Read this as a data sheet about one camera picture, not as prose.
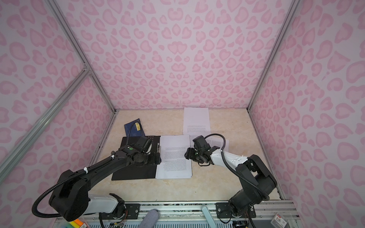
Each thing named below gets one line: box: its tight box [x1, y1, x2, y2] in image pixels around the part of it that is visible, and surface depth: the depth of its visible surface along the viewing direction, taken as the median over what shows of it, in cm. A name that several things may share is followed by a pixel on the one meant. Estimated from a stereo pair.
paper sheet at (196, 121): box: [182, 107, 212, 137], surface depth 113 cm
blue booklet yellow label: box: [124, 118, 146, 137], surface depth 109 cm
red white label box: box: [270, 212, 288, 228], surface depth 70 cm
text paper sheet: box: [155, 134, 193, 180], surface depth 92 cm
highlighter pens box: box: [63, 218, 88, 228], surface depth 70 cm
